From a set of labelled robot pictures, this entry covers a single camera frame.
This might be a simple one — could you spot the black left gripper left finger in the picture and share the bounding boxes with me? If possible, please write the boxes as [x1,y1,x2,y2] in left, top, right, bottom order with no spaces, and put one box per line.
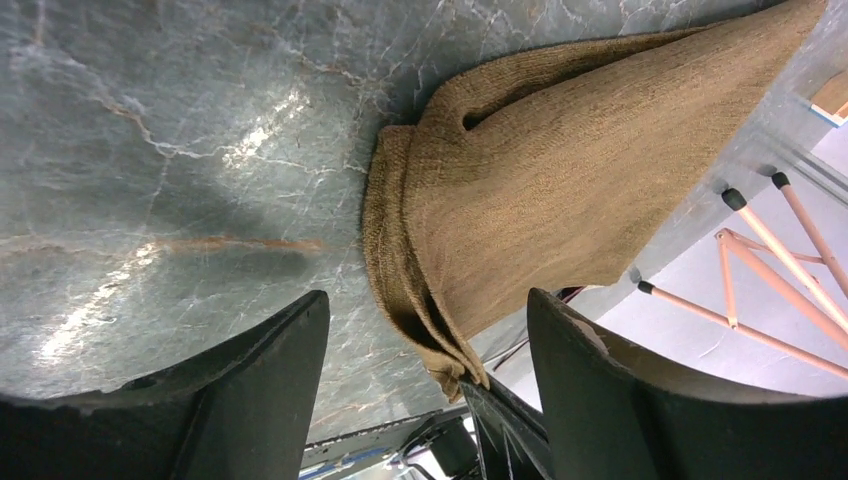
[1,291,330,479]

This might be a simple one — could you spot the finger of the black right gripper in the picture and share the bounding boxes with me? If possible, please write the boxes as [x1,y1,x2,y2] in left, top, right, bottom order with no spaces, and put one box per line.
[460,379,554,480]

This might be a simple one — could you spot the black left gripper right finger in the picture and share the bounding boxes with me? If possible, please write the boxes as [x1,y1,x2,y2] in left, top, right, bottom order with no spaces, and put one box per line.
[527,289,847,479]

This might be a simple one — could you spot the brown cloth napkin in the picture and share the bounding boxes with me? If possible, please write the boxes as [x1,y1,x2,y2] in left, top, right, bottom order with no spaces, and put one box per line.
[361,1,827,402]

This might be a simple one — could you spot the pink tripod stand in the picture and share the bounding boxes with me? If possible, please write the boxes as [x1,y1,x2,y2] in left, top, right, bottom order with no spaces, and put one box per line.
[637,171,847,379]

